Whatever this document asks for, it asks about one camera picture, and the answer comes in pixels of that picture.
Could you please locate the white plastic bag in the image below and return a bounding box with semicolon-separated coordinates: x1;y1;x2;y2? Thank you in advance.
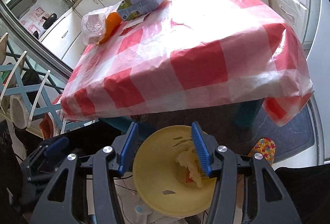
176;147;204;188

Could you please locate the clear plastic bottle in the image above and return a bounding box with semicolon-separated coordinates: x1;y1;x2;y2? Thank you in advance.
81;13;106;45

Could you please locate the orange peel piece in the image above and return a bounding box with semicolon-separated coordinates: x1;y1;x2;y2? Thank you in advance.
96;12;122;46

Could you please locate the juice carton box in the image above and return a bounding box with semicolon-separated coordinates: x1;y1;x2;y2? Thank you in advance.
117;0;164;21

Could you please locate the yellow trash bucket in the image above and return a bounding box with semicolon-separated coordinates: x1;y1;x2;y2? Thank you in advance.
133;125;216;217

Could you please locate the colourful knitted slipper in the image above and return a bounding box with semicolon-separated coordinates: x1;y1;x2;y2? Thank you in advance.
248;137;276;166

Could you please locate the blue white shoe rack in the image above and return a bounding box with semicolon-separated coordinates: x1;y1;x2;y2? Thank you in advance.
1;32;96;138

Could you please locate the red white checkered tablecloth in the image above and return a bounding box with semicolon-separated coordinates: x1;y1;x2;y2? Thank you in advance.
60;0;314;126

